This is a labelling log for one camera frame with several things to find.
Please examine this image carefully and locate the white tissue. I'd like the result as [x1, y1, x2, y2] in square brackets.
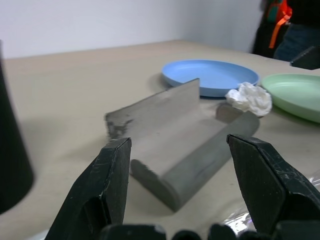
[224, 82, 273, 118]

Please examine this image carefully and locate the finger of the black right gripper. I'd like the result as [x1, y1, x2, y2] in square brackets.
[289, 45, 320, 71]

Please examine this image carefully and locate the grey rectangular block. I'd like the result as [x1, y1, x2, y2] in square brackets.
[104, 77, 261, 213]

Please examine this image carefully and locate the orange strap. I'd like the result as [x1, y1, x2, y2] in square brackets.
[268, 0, 293, 50]

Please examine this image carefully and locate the person in dark clothes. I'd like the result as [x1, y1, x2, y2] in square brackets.
[251, 0, 320, 62]

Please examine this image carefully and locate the black pen holder cup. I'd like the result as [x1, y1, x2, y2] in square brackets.
[0, 39, 35, 215]

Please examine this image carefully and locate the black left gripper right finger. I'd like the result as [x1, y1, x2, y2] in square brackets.
[226, 134, 320, 234]

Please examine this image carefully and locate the green plate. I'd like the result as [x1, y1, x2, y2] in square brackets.
[260, 73, 320, 125]

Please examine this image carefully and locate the blue plate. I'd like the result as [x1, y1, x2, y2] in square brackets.
[161, 59, 260, 98]

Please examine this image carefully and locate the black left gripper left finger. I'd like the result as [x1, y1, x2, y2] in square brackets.
[46, 137, 133, 240]

